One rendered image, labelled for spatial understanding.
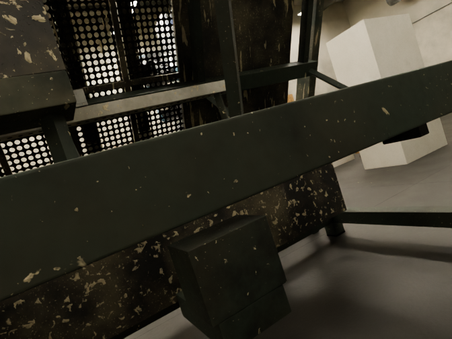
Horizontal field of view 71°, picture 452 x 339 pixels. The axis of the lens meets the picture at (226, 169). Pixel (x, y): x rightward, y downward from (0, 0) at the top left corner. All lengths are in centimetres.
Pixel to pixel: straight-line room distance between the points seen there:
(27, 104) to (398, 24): 448
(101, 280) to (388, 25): 416
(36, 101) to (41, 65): 7
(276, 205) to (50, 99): 131
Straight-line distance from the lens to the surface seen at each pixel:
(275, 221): 175
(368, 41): 428
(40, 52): 76
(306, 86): 214
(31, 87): 74
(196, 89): 115
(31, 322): 147
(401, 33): 479
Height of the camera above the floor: 75
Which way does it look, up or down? 2 degrees down
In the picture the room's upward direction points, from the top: 18 degrees counter-clockwise
